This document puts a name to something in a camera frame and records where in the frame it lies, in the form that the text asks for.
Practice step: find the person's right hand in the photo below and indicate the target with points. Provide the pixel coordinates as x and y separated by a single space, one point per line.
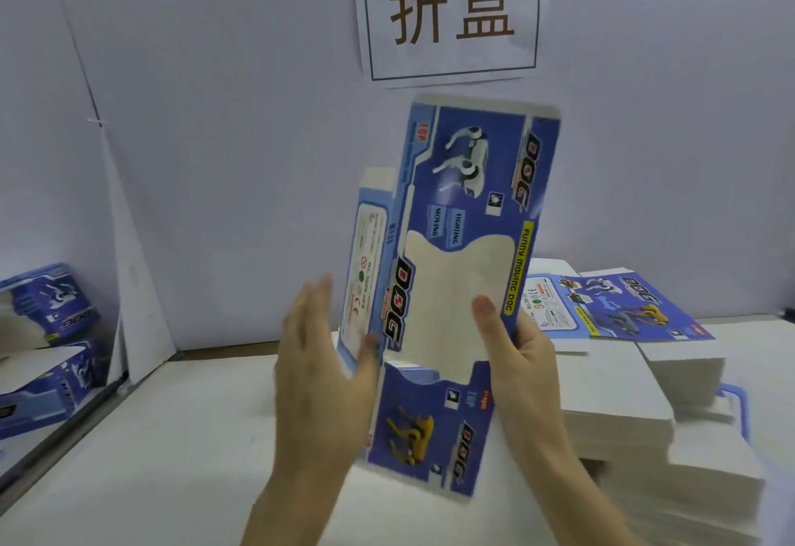
528 390

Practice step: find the person's left hand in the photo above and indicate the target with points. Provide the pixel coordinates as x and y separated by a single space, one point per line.
317 409

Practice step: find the blue dog-print cardboard box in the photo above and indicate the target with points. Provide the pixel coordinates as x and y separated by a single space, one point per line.
454 291

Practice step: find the stack of boxes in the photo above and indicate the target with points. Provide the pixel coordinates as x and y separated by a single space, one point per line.
690 440

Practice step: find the pile of blue boxes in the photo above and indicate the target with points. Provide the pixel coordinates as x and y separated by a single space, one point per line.
44 310

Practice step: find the person's left forearm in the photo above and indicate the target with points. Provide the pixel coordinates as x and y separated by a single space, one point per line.
292 515

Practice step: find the person's right forearm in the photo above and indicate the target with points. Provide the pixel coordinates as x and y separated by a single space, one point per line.
584 502

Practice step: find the black object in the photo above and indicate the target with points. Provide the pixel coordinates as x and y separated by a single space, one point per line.
788 313

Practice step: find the white paper wall sign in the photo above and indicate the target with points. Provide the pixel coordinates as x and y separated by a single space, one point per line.
450 58

